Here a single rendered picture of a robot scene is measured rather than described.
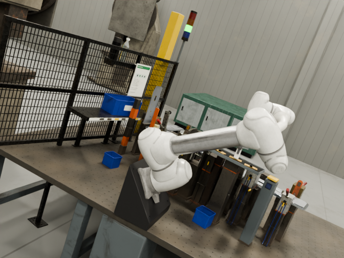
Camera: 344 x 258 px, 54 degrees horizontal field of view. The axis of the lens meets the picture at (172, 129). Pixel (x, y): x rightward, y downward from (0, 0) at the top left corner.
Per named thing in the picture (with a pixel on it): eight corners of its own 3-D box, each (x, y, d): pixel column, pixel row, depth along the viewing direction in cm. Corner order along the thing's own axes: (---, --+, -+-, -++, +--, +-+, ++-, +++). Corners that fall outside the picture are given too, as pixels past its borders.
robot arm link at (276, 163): (287, 152, 169) (279, 131, 163) (297, 174, 153) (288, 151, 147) (262, 160, 172) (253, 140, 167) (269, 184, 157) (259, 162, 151)
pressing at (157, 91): (150, 123, 301) (163, 86, 293) (143, 123, 291) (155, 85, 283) (150, 123, 301) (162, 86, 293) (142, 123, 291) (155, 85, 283)
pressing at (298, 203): (309, 203, 238) (310, 202, 238) (303, 211, 219) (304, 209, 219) (158, 126, 303) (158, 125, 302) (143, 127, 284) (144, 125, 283)
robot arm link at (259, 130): (146, 173, 190) (126, 143, 181) (157, 154, 202) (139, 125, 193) (282, 156, 148) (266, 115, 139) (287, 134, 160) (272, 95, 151)
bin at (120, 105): (138, 116, 294) (143, 103, 291) (111, 114, 270) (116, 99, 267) (126, 109, 304) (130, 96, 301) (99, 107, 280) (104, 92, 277)
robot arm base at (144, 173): (147, 206, 192) (156, 204, 190) (136, 168, 194) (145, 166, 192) (160, 200, 209) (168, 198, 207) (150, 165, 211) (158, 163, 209)
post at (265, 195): (252, 242, 218) (279, 182, 208) (248, 246, 211) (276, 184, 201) (241, 236, 221) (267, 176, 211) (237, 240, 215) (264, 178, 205)
